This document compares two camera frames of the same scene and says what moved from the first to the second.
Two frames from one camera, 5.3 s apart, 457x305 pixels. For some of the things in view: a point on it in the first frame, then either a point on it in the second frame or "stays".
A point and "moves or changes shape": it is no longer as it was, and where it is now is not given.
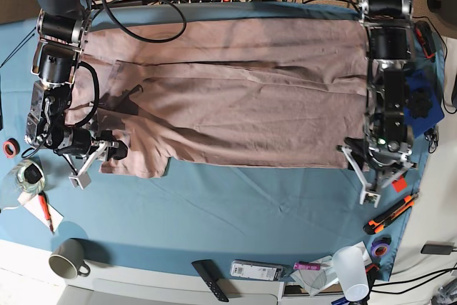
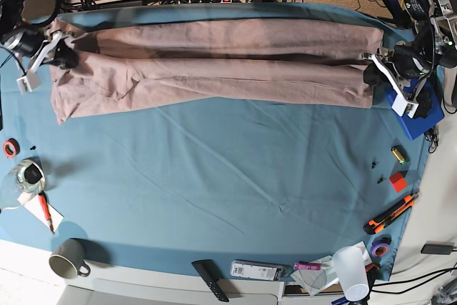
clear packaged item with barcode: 252,270 stays
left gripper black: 79,143 -> 28,40
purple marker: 306,266 stays
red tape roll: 11,147 stays
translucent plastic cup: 350,266 stays
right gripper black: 382,156 -> 408,63
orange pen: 42,196 stays
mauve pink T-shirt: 288,92 moves or changes shape
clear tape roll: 31,176 stays
